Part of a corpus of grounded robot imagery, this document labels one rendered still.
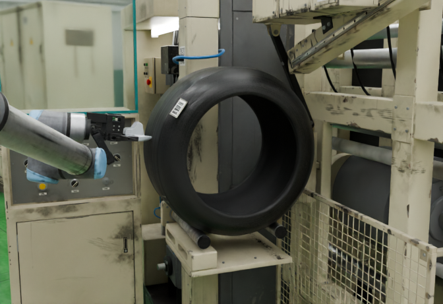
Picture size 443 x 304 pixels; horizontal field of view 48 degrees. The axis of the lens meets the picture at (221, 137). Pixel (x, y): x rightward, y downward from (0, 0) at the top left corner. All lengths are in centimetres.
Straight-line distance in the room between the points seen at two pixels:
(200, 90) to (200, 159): 47
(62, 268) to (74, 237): 14
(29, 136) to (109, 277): 125
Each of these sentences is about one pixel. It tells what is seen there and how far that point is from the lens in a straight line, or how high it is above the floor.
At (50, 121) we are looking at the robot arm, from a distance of 154.
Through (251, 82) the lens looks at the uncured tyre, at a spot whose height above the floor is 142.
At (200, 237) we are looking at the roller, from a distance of 164.
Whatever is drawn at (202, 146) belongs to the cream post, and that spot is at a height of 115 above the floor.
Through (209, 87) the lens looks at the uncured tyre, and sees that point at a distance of 155.
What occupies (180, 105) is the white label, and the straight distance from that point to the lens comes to 153.
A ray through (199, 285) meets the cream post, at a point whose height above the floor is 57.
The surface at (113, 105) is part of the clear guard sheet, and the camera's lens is 215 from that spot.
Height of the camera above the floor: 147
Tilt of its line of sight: 8 degrees down
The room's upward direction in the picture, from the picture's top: straight up
